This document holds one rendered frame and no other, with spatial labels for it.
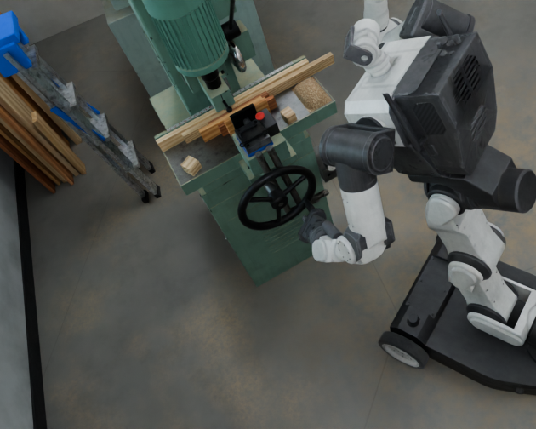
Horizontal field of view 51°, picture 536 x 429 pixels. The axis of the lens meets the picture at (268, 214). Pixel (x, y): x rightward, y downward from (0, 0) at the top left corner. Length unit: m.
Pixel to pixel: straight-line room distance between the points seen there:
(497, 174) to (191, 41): 0.90
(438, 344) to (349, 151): 1.20
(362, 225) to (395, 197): 1.42
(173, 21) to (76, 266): 1.78
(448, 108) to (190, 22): 0.75
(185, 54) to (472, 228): 0.99
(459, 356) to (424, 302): 0.24
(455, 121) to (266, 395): 1.55
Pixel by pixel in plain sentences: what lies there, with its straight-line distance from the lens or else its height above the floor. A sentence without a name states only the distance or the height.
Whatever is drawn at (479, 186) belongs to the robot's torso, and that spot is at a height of 1.09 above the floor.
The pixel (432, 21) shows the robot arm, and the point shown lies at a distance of 1.53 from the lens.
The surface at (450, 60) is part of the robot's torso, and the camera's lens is 1.33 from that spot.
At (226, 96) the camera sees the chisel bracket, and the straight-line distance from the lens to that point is 1.89.
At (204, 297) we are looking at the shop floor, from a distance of 2.72.
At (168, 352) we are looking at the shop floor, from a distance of 2.68.
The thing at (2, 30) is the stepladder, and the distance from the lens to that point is 2.46.
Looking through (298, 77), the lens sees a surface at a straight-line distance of 2.04.
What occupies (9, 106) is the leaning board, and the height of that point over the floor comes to 0.61.
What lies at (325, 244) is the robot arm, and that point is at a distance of 1.63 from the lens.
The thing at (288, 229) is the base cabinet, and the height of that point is 0.32.
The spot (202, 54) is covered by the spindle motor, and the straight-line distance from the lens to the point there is 1.70.
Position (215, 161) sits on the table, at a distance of 1.92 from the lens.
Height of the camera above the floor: 2.35
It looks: 56 degrees down
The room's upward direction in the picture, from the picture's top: 24 degrees counter-clockwise
